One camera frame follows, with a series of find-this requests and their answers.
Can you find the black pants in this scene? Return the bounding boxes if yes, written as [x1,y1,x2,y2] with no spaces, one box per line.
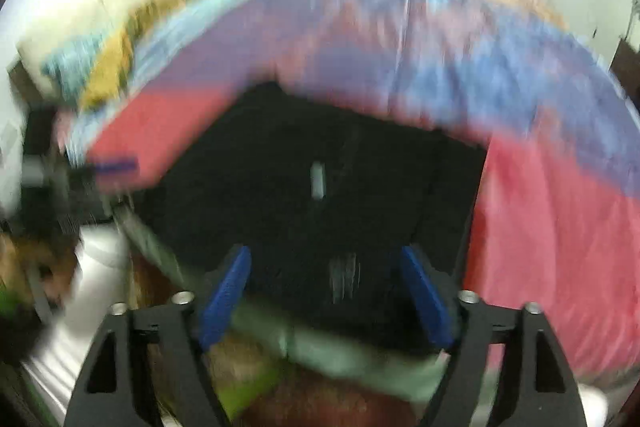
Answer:
[134,81,490,358]

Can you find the colourful floral satin blanket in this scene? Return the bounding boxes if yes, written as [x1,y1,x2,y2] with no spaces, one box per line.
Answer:
[59,0,640,380]

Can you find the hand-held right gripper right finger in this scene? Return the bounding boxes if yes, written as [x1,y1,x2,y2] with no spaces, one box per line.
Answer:
[400,244,588,427]

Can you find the teal floral pillow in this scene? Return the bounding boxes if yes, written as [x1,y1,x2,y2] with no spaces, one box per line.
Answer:
[41,33,110,94]

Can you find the brown box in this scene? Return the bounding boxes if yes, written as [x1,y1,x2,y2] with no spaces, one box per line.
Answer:
[609,38,640,80]

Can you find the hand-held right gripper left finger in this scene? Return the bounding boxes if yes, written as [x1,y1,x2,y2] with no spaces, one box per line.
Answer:
[65,244,253,427]

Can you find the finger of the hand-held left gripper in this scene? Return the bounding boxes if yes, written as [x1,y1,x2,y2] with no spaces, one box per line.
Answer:
[90,157,140,178]

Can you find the yellow dotted cloth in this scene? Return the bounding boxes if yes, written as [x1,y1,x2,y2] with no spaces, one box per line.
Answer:
[79,29,138,110]

